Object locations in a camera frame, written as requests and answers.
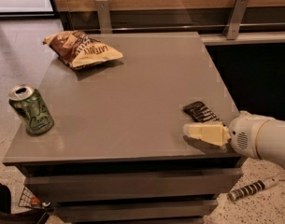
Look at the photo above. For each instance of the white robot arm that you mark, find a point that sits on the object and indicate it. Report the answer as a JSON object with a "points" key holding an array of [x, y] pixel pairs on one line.
{"points": [[271, 142]]}

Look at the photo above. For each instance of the green soda can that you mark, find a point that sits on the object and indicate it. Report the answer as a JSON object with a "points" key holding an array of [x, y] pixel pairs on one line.
{"points": [[29, 105]]}

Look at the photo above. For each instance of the left metal bracket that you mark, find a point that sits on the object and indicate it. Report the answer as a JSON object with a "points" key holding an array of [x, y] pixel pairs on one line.
{"points": [[103, 13]]}

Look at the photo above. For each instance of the brown chip bag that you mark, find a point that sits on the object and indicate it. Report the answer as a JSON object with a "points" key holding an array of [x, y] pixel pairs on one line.
{"points": [[78, 50]]}

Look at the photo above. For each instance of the black wire basket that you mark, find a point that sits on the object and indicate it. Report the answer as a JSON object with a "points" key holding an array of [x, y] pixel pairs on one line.
{"points": [[29, 200]]}

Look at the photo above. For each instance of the black curved object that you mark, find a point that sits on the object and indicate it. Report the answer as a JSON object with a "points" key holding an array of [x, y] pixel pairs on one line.
{"points": [[34, 216]]}

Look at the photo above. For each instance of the metal bracket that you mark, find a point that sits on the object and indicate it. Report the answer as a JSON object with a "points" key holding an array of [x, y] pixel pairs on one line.
{"points": [[103, 13], [232, 27]]}

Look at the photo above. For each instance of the black rxbar chocolate bar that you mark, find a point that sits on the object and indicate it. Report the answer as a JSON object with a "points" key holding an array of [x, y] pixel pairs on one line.
{"points": [[199, 112]]}

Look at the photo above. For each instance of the grey drawer cabinet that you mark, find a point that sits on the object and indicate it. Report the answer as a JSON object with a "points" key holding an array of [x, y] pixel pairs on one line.
{"points": [[117, 153]]}

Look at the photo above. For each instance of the right metal bracket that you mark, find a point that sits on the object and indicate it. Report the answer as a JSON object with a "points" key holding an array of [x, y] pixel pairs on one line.
{"points": [[232, 27]]}

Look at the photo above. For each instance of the striped white black tool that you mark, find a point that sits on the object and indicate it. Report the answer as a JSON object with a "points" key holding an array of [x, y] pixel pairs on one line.
{"points": [[252, 189]]}

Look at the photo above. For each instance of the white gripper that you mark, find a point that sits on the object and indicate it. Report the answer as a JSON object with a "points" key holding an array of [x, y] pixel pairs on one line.
{"points": [[243, 134]]}

